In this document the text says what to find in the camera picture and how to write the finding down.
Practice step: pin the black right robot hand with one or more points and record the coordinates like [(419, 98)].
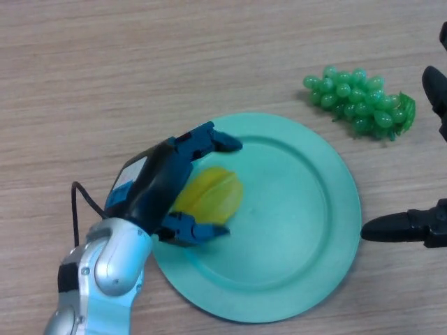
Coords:
[(394, 228)]

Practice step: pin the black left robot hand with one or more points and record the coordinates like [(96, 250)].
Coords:
[(153, 188)]

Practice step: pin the yellow starfruit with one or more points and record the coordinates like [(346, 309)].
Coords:
[(213, 195)]

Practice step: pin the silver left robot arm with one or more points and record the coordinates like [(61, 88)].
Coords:
[(111, 265)]

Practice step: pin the green round plate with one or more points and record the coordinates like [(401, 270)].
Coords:
[(290, 216)]

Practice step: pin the bunch of green grapes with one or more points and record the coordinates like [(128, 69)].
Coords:
[(345, 90)]

